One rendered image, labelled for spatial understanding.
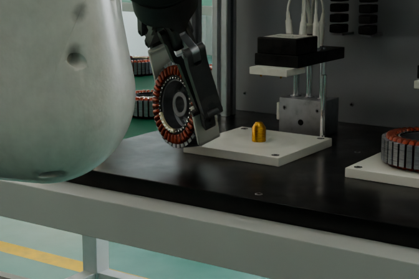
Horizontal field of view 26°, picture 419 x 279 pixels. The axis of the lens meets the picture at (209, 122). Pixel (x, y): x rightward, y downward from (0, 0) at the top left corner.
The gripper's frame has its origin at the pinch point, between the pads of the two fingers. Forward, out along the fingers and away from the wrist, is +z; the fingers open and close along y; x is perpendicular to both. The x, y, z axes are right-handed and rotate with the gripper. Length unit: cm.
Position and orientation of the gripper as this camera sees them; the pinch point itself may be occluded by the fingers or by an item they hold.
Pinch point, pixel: (184, 101)
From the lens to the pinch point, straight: 117.3
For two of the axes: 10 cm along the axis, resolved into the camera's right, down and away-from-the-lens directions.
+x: -8.7, 4.3, -2.4
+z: 1.1, 6.4, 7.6
